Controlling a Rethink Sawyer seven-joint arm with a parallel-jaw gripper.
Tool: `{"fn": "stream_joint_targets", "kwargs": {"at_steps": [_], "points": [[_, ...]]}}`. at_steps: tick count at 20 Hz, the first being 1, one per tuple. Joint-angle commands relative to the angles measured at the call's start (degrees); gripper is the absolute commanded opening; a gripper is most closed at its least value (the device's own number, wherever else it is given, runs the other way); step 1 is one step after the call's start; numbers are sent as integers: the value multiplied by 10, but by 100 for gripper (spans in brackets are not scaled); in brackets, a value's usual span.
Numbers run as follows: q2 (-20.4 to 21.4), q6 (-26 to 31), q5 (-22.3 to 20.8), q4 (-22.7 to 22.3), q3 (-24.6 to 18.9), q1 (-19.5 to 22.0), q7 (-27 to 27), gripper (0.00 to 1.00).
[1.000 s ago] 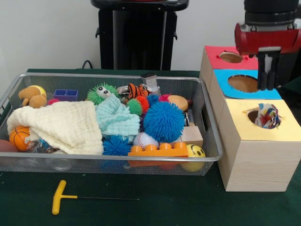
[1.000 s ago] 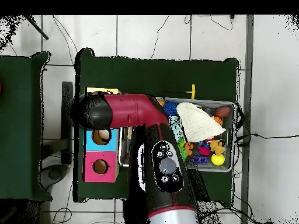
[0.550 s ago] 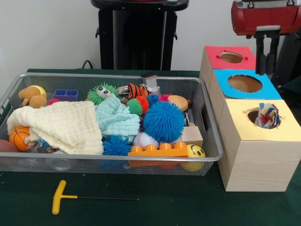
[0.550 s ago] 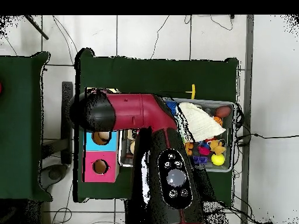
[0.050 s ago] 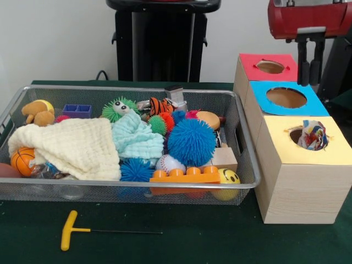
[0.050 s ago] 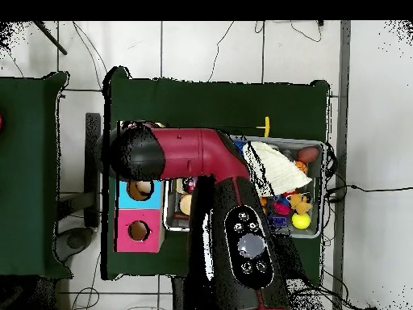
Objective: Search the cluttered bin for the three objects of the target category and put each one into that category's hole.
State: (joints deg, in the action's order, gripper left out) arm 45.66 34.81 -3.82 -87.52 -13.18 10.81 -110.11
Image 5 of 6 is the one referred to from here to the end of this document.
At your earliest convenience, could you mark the light blue waffle cloth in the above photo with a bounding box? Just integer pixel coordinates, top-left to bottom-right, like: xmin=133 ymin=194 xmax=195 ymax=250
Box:
xmin=111 ymin=109 xmax=165 ymax=167

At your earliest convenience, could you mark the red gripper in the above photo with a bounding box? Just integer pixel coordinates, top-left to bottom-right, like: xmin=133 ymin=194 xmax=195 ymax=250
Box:
xmin=268 ymin=0 xmax=352 ymax=87

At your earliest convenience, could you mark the white baseball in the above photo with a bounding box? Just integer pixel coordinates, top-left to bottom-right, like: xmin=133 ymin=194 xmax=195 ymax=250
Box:
xmin=155 ymin=154 xmax=187 ymax=175

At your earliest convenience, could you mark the brown plush toy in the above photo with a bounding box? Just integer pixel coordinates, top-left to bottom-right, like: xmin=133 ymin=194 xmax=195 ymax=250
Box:
xmin=20 ymin=100 xmax=56 ymax=127

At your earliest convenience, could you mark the dark green table cloth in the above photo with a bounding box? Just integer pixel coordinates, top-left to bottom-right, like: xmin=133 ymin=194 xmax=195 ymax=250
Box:
xmin=0 ymin=79 xmax=352 ymax=264
xmin=318 ymin=88 xmax=352 ymax=116

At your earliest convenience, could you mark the green spiky ball with eyes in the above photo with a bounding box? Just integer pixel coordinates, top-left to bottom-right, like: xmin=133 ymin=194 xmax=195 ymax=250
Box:
xmin=102 ymin=96 xmax=140 ymax=123

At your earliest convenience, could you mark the polka dot cloth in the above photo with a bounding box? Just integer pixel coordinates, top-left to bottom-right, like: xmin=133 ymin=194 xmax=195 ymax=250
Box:
xmin=296 ymin=119 xmax=330 ymax=151

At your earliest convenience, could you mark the yellow T-handle hex key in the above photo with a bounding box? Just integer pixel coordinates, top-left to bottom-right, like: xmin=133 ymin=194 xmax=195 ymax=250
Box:
xmin=60 ymin=210 xmax=163 ymax=251

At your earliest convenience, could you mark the large blue spiky ball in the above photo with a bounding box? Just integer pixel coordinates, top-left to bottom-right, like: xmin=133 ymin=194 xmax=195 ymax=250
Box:
xmin=167 ymin=118 xmax=217 ymax=168

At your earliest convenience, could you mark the orange toy building brick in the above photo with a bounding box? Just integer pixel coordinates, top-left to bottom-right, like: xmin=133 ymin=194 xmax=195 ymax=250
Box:
xmin=149 ymin=166 xmax=222 ymax=184

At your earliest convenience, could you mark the wooden box with three holes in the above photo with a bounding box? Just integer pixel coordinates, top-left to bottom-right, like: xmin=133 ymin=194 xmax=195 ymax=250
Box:
xmin=233 ymin=53 xmax=352 ymax=224

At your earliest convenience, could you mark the yellow smiley face ball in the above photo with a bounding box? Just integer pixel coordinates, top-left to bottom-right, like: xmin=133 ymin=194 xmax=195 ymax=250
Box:
xmin=211 ymin=168 xmax=241 ymax=201

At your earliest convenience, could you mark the cream waffle cloth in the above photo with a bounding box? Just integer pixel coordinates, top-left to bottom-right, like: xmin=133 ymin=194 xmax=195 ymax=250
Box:
xmin=7 ymin=117 xmax=122 ymax=182

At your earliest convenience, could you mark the small blue spiky ball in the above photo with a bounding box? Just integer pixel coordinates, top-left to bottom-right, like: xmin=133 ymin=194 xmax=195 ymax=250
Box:
xmin=120 ymin=157 xmax=155 ymax=183

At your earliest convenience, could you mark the shallow silver mesh bin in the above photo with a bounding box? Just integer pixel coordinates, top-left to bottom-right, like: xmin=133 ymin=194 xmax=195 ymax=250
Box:
xmin=0 ymin=84 xmax=261 ymax=206

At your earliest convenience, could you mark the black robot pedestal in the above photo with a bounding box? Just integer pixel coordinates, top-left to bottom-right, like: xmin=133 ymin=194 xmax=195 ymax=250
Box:
xmin=106 ymin=0 xmax=222 ymax=83

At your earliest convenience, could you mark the black panel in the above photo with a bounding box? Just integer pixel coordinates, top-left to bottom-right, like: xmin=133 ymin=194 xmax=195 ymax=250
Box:
xmin=317 ymin=35 xmax=352 ymax=97

